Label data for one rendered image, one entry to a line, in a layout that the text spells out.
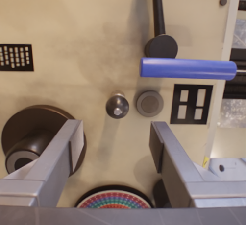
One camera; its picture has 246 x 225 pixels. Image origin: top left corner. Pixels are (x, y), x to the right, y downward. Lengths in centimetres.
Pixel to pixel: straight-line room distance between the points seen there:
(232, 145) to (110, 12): 116
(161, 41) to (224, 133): 104
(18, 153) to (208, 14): 34
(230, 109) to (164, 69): 98
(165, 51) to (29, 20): 21
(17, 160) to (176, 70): 25
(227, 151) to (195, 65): 111
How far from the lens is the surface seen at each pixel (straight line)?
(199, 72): 24
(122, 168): 35
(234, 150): 134
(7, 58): 33
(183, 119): 32
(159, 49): 24
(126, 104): 23
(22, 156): 28
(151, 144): 16
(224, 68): 25
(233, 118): 122
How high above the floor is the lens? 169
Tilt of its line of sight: 2 degrees up
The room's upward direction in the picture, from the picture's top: 91 degrees clockwise
